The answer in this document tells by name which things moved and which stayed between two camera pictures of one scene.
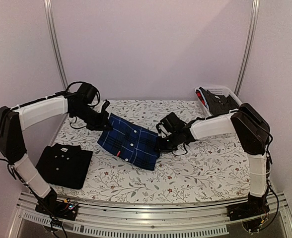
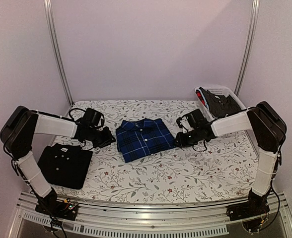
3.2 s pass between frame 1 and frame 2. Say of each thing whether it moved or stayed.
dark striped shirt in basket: stayed
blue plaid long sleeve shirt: moved
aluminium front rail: stayed
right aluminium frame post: stayed
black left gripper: moved
